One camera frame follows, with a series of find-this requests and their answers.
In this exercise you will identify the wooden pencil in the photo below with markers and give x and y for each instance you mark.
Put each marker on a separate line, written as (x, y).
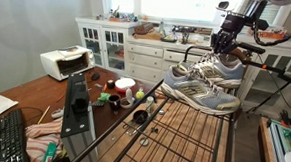
(44, 114)

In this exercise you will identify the green tube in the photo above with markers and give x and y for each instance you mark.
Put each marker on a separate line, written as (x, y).
(50, 152)

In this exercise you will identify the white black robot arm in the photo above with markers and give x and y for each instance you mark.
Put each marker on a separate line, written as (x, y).
(249, 6)

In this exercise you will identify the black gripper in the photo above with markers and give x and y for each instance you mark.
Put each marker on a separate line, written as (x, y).
(232, 25)

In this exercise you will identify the bright window white frame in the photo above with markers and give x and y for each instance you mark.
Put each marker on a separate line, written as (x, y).
(176, 6)

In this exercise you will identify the dark coffee mug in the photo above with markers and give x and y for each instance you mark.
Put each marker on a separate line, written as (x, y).
(114, 101)

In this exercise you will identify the pink white striped cloth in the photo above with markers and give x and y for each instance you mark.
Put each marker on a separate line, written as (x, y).
(39, 139)

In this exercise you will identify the small white device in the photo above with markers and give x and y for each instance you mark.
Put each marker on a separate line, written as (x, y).
(57, 113)

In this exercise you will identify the black plate aluminium post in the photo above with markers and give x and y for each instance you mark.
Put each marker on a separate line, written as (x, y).
(75, 87)

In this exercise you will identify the long white sideboard cabinet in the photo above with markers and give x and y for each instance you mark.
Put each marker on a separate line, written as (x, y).
(146, 61)

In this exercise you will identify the round metal lid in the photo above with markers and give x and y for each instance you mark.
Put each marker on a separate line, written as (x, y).
(144, 141)
(161, 112)

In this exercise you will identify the green plastic toy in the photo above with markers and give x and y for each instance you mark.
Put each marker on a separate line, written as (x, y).
(104, 97)

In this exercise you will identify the white toaster oven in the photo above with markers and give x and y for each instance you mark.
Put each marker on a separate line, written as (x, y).
(53, 61)

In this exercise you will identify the aluminium extrusion frame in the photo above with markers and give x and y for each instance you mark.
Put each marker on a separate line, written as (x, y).
(282, 138)

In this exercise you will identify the yellow tennis ball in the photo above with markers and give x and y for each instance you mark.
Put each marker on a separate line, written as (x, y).
(140, 95)

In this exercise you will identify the black computer keyboard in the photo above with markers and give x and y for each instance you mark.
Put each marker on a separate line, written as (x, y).
(5, 140)

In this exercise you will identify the black tripod camera stand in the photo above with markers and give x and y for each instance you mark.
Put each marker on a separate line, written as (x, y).
(254, 48)

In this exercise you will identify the black computer mouse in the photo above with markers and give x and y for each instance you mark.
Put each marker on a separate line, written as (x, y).
(95, 76)

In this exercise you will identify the black binder clip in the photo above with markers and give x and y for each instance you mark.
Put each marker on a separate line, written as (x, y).
(154, 130)

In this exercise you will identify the dark pocket calculator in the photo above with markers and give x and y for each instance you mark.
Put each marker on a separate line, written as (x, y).
(98, 103)

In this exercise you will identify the black measuring cup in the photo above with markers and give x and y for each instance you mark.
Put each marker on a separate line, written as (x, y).
(140, 117)

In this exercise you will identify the grey blue running shoe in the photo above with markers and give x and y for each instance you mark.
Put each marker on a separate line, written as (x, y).
(226, 73)
(198, 93)

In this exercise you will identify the brown wooden chair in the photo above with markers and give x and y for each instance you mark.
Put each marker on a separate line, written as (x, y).
(237, 53)

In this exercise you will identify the glass shaker jar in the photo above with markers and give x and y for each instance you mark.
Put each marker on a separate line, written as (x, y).
(150, 104)

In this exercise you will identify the colourful booklet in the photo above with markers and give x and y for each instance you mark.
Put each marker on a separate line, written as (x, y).
(70, 50)

